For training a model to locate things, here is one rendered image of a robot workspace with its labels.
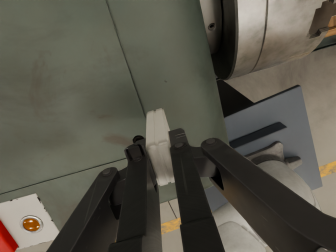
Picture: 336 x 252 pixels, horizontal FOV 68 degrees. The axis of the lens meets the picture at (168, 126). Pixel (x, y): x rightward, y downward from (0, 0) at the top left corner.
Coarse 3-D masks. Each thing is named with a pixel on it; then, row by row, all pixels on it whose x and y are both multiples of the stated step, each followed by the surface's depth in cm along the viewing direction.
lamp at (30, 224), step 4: (24, 220) 32; (28, 220) 32; (32, 220) 32; (36, 220) 32; (24, 224) 32; (28, 224) 32; (32, 224) 32; (36, 224) 32; (28, 228) 32; (32, 228) 32; (36, 228) 32
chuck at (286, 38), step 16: (272, 0) 27; (288, 0) 27; (304, 0) 27; (320, 0) 28; (272, 16) 28; (288, 16) 28; (304, 16) 29; (272, 32) 30; (288, 32) 30; (304, 32) 31; (320, 32) 32; (272, 48) 32; (288, 48) 33; (304, 48) 34; (256, 64) 35; (272, 64) 37
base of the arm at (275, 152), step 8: (272, 144) 82; (280, 144) 81; (256, 152) 82; (264, 152) 81; (272, 152) 81; (280, 152) 82; (256, 160) 80; (264, 160) 78; (280, 160) 79; (288, 160) 83; (296, 160) 82
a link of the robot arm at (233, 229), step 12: (228, 204) 74; (216, 216) 73; (228, 216) 71; (240, 216) 69; (228, 228) 68; (240, 228) 67; (252, 228) 67; (228, 240) 65; (240, 240) 65; (252, 240) 65
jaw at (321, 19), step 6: (324, 6) 29; (330, 6) 29; (318, 12) 30; (324, 12) 30; (330, 12) 30; (318, 18) 30; (324, 18) 30; (312, 24) 31; (318, 24) 31; (324, 24) 31; (312, 30) 32
